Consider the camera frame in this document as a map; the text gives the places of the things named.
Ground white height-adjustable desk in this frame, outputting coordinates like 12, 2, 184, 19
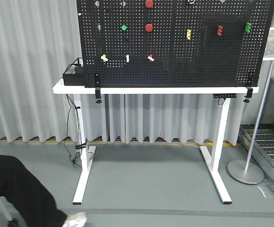
52, 79, 259, 205

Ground red toggle switch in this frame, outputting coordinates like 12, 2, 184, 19
217, 25, 223, 36

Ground black perforated pegboard panel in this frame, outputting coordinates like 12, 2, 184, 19
77, 0, 274, 87

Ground desk height control panel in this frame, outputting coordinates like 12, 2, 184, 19
213, 93, 237, 99

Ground silver sign stand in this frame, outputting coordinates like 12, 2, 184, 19
227, 60, 274, 185

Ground white curtain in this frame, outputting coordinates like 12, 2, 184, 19
0, 0, 274, 144

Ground black equipment box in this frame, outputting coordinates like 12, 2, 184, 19
62, 58, 85, 86

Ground person leg black trousers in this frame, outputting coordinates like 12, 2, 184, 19
0, 155, 67, 227

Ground white chair leg with caster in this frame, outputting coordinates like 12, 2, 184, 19
0, 198, 19, 227

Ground yellow toggle switch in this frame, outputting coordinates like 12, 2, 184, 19
186, 29, 192, 40

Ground right black table clamp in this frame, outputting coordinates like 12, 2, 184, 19
243, 71, 255, 103

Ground red rotary selector switch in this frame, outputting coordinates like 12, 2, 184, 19
147, 54, 154, 62

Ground large upper red push button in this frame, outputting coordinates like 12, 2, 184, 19
145, 0, 154, 9

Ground green-white rotary selector switch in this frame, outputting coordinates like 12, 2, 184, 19
126, 54, 130, 63

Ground green toggle switch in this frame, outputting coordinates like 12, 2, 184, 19
245, 22, 253, 33

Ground yellow rotary selector switch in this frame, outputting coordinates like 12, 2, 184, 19
101, 54, 108, 62

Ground lower red push button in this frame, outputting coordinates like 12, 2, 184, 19
145, 23, 154, 32

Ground black power cable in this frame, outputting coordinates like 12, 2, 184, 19
63, 94, 94, 167

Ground silver shoe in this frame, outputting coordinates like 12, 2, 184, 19
62, 212, 87, 227

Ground metal grate ramp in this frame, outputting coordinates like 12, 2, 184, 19
238, 123, 274, 206

